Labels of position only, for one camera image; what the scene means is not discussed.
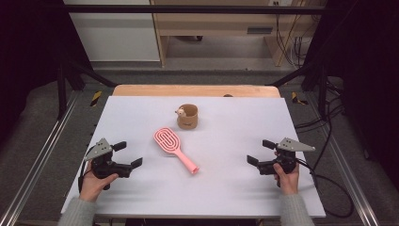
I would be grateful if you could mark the wooden table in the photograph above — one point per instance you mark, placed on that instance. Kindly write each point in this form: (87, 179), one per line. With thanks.
(188, 90)

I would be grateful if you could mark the black metal crossbar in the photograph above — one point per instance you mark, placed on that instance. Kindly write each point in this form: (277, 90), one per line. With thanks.
(188, 9)

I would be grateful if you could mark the white cabinet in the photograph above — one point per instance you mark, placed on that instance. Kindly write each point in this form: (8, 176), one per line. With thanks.
(116, 37)

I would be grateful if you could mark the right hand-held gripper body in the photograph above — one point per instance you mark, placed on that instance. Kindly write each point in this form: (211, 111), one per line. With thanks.
(287, 157)

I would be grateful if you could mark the pink hairbrush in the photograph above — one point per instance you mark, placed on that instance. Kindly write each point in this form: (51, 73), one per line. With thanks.
(167, 141)

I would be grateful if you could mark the light wooden desk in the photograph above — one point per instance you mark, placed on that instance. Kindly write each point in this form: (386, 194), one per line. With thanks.
(204, 23)

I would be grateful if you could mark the black metal frame strut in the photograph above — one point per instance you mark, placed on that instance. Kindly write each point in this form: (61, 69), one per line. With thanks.
(61, 94)
(322, 94)

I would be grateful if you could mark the aluminium rail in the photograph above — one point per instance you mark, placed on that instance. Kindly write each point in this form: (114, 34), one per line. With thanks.
(354, 188)
(31, 169)

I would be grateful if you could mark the yellow black tape strip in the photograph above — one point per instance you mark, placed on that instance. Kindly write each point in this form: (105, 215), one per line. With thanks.
(295, 98)
(96, 98)

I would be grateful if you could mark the person's right hand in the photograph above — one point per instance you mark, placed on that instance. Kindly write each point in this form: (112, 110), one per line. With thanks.
(288, 183)

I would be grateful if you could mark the black curtain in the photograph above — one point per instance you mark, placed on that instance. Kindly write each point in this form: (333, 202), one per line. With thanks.
(28, 47)
(370, 62)

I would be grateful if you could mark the white board sheet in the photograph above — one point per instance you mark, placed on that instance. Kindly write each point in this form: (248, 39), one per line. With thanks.
(219, 182)

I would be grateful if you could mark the brown cup with bear figure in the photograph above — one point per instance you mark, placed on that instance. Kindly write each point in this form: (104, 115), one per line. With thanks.
(188, 121)

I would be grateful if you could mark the person's left hand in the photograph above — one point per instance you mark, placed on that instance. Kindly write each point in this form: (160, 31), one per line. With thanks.
(92, 188)

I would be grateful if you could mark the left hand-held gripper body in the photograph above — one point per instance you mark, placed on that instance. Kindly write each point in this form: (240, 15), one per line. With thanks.
(103, 164)

